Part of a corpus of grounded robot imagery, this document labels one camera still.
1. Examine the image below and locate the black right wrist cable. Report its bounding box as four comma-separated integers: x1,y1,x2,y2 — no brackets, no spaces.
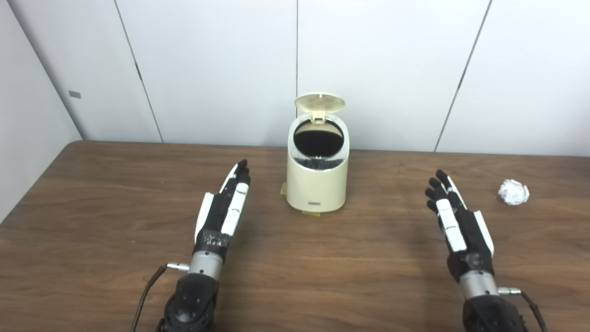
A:
498,287,549,332

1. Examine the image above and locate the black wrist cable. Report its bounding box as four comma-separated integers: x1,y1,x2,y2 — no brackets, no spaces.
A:
498,287,549,332
130,262,189,332

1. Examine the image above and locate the cream-colored bin body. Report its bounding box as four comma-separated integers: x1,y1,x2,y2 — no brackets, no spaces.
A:
287,113,350,213

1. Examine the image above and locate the white paper ball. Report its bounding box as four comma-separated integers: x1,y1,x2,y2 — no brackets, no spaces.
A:
498,179,530,206

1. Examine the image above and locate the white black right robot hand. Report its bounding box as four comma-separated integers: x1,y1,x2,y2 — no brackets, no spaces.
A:
425,169,495,283

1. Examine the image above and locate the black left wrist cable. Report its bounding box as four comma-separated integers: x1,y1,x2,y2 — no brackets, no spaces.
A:
130,262,189,332

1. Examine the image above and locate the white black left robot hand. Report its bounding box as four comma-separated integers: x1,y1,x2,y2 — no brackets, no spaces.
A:
194,160,252,264

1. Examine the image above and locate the cream round bin lid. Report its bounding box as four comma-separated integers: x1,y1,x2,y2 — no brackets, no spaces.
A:
294,92,346,124

